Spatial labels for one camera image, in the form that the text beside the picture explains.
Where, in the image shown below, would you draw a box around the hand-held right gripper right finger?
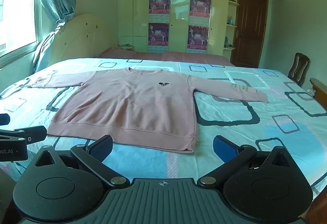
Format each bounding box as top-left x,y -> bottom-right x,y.
197,135 -> 293,186

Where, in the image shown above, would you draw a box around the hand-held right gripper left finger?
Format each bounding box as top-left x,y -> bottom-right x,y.
34,134 -> 130,187

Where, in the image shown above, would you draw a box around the pink sweatshirt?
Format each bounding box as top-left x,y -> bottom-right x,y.
26,67 -> 269,154

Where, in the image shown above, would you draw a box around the patterned bed sheet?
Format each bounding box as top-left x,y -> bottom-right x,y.
0,58 -> 327,214

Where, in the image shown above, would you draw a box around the cream headboard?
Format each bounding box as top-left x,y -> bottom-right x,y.
50,14 -> 113,65

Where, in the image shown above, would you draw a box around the dark wooden chair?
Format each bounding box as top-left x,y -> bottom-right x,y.
287,52 -> 311,88

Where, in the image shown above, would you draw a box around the window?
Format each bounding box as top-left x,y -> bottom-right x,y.
0,0 -> 43,66

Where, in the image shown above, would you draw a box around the white corner shelves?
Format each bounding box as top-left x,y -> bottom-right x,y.
224,0 -> 240,51

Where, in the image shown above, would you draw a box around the brown wooden door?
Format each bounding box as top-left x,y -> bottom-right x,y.
231,0 -> 269,68

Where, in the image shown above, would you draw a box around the wall poster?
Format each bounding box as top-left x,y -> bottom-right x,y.
148,23 -> 169,53
189,0 -> 212,25
187,25 -> 209,54
149,0 -> 171,22

